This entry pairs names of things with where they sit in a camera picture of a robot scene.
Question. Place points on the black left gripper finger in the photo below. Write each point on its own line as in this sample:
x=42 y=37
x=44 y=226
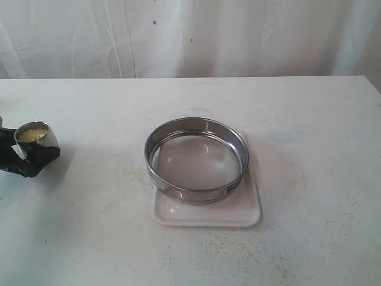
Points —
x=37 y=158
x=7 y=136

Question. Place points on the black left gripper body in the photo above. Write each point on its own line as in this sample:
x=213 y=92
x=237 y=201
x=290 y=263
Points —
x=10 y=161

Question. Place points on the yellow grain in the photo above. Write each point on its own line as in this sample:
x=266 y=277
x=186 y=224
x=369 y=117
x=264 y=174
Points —
x=32 y=135

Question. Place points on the stainless steel cup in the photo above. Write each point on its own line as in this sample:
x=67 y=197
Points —
x=48 y=140

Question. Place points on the round stainless steel sieve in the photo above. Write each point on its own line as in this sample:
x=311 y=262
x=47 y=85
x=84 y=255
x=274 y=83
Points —
x=201 y=127

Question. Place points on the white backdrop curtain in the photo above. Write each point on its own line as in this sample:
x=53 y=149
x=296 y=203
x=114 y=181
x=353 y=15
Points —
x=132 y=39

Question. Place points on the white square plastic tray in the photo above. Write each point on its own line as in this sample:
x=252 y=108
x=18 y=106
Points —
x=208 y=213

